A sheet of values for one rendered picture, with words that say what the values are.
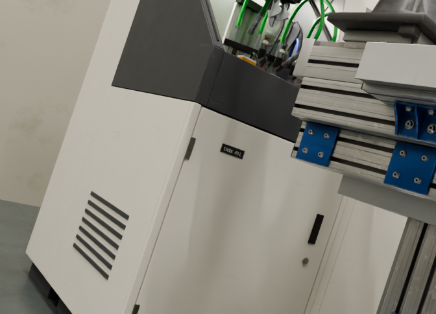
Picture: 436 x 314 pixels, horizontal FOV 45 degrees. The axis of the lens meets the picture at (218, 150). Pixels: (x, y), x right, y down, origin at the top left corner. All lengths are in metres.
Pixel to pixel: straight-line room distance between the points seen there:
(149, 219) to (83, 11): 2.30
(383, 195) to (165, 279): 0.65
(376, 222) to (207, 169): 0.78
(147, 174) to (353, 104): 0.66
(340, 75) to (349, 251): 0.92
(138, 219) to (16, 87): 2.06
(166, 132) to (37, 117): 2.07
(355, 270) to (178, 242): 0.77
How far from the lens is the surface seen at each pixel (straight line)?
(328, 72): 1.17
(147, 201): 1.47
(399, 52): 0.95
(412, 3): 1.16
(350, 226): 1.91
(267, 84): 1.55
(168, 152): 1.45
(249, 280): 1.67
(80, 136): 2.03
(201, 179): 1.46
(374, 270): 2.09
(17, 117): 3.45
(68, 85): 3.54
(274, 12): 1.86
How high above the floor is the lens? 0.67
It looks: 1 degrees up
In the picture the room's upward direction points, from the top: 19 degrees clockwise
